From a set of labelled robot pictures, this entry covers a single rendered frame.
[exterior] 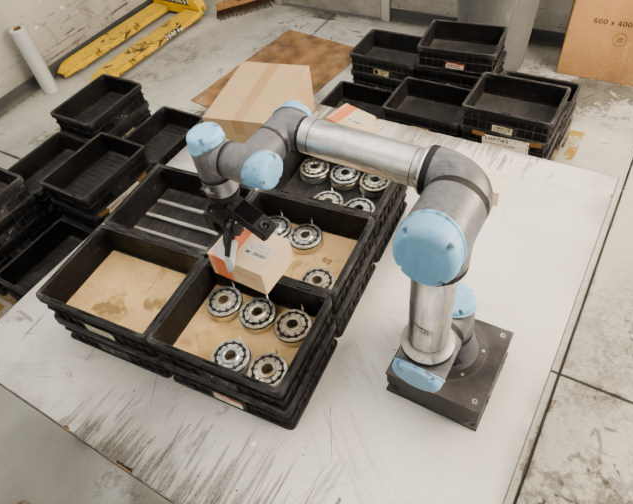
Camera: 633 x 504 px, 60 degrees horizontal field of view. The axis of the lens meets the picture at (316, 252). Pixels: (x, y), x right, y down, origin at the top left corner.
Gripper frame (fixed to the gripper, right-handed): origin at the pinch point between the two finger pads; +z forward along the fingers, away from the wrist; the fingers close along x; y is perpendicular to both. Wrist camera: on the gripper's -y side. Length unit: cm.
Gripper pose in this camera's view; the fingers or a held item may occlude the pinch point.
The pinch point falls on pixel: (250, 252)
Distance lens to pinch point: 132.3
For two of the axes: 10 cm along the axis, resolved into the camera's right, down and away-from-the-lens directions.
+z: 1.3, 6.5, 7.5
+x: -5.1, 6.9, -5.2
